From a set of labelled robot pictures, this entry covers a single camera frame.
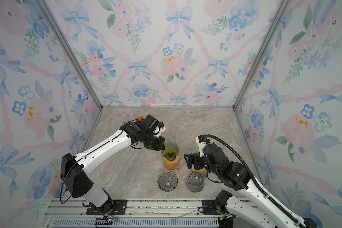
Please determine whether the left aluminium corner post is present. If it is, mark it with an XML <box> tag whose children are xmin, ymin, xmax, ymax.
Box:
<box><xmin>34</xmin><ymin>0</ymin><xmax>103</xmax><ymax>110</ymax></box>

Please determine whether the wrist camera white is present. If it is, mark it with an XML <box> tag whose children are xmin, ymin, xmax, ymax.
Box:
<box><xmin>195</xmin><ymin>135</ymin><xmax>210</xmax><ymax>157</ymax></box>
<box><xmin>153</xmin><ymin>122</ymin><xmax>165</xmax><ymax>136</ymax></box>

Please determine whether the grey ribbed dripper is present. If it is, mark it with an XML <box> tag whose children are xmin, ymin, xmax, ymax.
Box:
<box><xmin>157</xmin><ymin>171</ymin><xmax>178</xmax><ymax>192</ymax></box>

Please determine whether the green ribbed dripper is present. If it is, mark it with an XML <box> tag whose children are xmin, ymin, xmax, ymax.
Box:
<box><xmin>161</xmin><ymin>142</ymin><xmax>179</xmax><ymax>161</ymax></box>

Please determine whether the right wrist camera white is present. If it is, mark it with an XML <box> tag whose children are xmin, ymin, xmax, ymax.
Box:
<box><xmin>195</xmin><ymin>135</ymin><xmax>210</xmax><ymax>157</ymax></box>

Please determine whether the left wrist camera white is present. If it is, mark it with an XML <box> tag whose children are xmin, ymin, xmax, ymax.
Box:
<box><xmin>153</xmin><ymin>122</ymin><xmax>165</xmax><ymax>136</ymax></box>

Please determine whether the right aluminium corner post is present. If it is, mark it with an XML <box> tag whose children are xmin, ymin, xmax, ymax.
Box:
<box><xmin>233</xmin><ymin>0</ymin><xmax>291</xmax><ymax>113</ymax></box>

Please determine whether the aluminium mounting rail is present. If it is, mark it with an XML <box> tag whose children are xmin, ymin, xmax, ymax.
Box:
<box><xmin>39</xmin><ymin>198</ymin><xmax>288</xmax><ymax>228</ymax></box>

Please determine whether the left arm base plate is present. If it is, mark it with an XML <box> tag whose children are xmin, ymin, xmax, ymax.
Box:
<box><xmin>86</xmin><ymin>199</ymin><xmax>128</xmax><ymax>216</ymax></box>

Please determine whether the orange glass carafe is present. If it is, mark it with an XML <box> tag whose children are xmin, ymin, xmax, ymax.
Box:
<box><xmin>163</xmin><ymin>159</ymin><xmax>181</xmax><ymax>171</ymax></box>

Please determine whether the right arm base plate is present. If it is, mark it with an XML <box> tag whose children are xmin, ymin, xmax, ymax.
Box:
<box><xmin>198</xmin><ymin>199</ymin><xmax>230</xmax><ymax>217</ymax></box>

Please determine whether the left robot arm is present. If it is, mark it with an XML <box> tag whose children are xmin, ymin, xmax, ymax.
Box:
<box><xmin>60</xmin><ymin>115</ymin><xmax>165</xmax><ymax>215</ymax></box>

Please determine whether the aluminium corner post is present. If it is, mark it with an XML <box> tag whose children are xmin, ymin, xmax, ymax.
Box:
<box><xmin>233</xmin><ymin>0</ymin><xmax>291</xmax><ymax>113</ymax></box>
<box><xmin>34</xmin><ymin>0</ymin><xmax>103</xmax><ymax>110</ymax></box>

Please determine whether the grey glass carafe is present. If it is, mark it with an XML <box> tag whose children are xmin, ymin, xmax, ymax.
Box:
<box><xmin>186</xmin><ymin>172</ymin><xmax>207</xmax><ymax>192</ymax></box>

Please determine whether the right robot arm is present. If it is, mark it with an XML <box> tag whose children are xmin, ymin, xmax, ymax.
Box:
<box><xmin>184</xmin><ymin>142</ymin><xmax>318</xmax><ymax>228</ymax></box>

